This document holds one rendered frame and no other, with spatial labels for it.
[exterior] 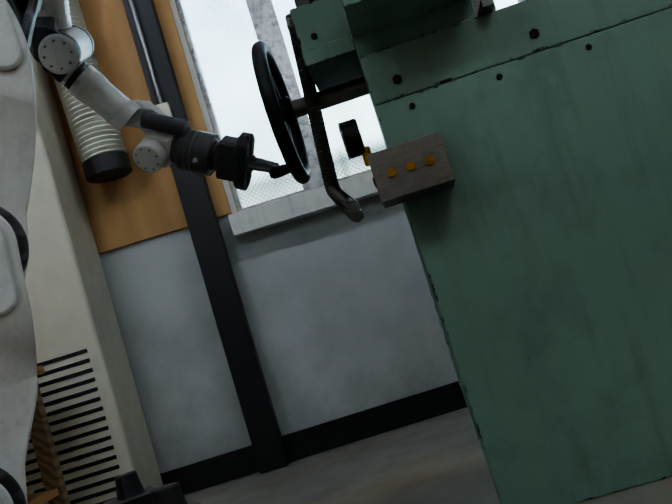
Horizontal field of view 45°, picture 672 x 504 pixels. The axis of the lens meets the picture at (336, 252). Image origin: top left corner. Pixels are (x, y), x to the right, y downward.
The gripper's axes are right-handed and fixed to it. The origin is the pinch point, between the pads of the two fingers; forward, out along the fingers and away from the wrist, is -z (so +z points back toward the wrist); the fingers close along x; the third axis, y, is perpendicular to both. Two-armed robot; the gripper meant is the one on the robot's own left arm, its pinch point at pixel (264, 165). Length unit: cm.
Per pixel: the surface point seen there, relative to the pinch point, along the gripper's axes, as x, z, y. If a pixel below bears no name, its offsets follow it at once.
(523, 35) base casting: 38, -45, -12
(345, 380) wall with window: -102, -18, 67
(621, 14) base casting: 44, -60, -9
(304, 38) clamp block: 29.1, -6.8, -5.4
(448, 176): 20, -38, -33
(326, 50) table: 28.4, -11.7, -8.2
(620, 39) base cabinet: 40, -60, -11
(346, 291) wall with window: -78, -11, 83
